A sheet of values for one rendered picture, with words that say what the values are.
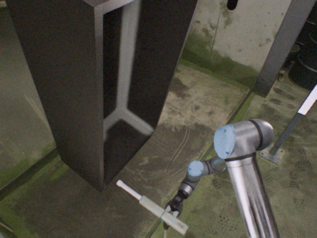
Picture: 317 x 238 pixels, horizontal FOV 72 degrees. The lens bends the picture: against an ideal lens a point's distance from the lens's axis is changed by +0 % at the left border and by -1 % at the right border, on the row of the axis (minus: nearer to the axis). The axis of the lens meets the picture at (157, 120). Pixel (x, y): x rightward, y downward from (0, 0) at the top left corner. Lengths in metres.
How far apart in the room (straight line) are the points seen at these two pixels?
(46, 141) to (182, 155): 1.23
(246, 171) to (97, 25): 0.65
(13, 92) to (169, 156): 1.42
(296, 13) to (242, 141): 1.94
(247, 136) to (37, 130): 1.74
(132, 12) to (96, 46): 0.73
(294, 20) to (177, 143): 1.63
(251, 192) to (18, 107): 1.81
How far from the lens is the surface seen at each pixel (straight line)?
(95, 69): 0.61
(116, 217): 1.89
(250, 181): 0.85
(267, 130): 0.90
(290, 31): 2.68
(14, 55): 2.16
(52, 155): 2.22
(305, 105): 2.01
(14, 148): 2.12
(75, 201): 2.01
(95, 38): 0.56
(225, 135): 0.82
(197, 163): 1.36
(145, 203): 1.35
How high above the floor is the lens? 1.81
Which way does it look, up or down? 48 degrees down
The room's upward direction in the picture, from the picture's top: 2 degrees clockwise
